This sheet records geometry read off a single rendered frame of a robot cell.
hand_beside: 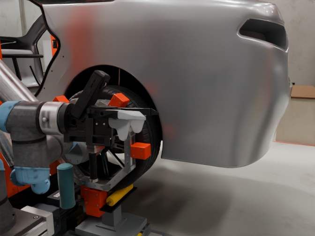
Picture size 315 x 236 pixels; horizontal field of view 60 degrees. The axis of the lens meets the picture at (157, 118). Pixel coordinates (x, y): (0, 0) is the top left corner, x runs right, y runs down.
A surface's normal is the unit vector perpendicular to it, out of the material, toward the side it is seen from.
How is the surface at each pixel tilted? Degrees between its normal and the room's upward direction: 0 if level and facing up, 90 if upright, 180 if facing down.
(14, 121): 90
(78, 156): 90
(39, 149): 90
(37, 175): 93
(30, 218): 0
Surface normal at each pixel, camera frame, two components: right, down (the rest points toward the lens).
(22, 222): 0.00, -0.98
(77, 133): -0.16, 0.07
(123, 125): -0.67, 0.04
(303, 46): -0.40, 0.19
